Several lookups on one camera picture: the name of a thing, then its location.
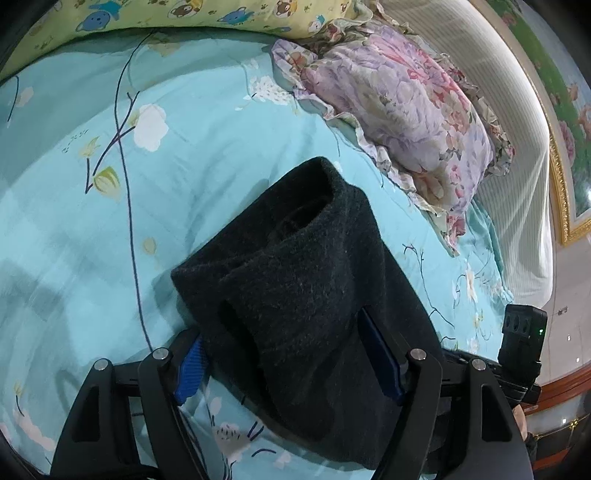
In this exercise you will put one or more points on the floral ruffled pillow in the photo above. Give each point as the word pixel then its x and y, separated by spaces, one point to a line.
pixel 397 110

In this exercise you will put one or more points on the yellow bear print pillow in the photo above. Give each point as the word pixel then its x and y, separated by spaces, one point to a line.
pixel 184 14

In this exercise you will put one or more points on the gold framed floral picture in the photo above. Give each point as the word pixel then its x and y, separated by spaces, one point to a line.
pixel 565 115

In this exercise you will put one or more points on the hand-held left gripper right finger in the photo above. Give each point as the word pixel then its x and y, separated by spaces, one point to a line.
pixel 379 357

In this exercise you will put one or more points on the red-brown wooden furniture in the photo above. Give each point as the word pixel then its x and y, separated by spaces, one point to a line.
pixel 561 397

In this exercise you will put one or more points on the turquoise floral bed sheet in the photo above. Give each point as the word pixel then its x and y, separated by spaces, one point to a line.
pixel 69 207

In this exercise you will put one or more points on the black knit pants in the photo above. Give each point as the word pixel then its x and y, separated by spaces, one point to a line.
pixel 300 286

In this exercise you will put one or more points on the white padded headboard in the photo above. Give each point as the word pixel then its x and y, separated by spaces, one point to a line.
pixel 508 138

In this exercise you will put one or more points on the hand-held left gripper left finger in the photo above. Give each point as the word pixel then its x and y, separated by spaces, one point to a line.
pixel 190 367

